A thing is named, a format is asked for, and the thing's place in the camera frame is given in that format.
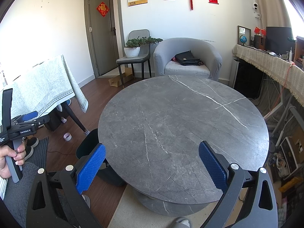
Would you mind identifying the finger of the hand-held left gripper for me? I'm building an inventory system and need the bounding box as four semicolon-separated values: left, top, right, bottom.
14;111;38;123
11;115;51;131

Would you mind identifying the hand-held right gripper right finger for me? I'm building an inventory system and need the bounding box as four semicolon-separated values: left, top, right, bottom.
199;141;278;228

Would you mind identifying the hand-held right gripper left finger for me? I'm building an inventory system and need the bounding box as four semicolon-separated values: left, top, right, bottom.
26;143;106;228

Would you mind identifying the person's left hand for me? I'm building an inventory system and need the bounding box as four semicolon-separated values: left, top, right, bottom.
0;144;26;179

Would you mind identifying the black box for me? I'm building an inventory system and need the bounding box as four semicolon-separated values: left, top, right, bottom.
44;108;63;131

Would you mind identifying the dark ribbed floor mat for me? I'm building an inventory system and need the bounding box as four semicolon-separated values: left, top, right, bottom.
24;136;49;169

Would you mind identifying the round grey marble coffee table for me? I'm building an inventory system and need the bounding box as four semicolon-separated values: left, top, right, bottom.
98;74;270;218

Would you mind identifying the beige rug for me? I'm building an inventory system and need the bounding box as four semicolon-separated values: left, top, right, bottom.
107;184;228;228

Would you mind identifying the white storage box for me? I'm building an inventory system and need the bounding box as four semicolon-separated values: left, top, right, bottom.
278;136;300;171

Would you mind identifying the yellow packet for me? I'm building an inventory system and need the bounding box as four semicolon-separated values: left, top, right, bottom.
278;176;301;193

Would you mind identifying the flat cardboard box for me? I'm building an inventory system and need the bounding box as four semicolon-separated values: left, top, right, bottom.
109;68;133;87

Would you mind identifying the white panel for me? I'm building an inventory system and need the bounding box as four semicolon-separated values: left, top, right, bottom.
229;58;240;88

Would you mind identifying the grey armchair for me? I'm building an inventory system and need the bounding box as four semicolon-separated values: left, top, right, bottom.
153;37;222;81

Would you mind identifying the grey door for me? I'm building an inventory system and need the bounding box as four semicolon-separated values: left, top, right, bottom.
88;0;119;76

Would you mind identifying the black handbag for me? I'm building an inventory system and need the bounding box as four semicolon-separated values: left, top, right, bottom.
174;50;202;66

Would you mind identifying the potted plant in white pot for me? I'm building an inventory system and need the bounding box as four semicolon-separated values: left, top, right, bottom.
123;36;164;58

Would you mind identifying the desk with beige fringed cloth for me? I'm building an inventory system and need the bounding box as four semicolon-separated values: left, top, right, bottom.
232;44;304;143

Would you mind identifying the red diamond door decoration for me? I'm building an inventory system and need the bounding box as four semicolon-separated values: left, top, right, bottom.
96;2;110;17

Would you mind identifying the grey chair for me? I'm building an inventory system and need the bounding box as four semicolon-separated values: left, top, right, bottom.
116;29;152;88

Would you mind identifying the dark wooden speaker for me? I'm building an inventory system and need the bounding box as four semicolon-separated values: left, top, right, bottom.
254;34;265;48

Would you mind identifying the black monitor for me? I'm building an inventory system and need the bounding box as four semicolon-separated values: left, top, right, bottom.
265;27;292;54

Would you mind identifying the wooden shelf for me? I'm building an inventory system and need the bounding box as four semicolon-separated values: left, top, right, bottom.
293;36;304;69

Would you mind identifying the beige curtain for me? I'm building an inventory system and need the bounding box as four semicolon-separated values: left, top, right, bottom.
247;0;292;29

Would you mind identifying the bright window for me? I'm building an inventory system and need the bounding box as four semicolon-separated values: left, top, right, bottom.
280;0;304;38

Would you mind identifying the wooden picture frame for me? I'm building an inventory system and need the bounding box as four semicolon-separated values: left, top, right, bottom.
237;25;251;45

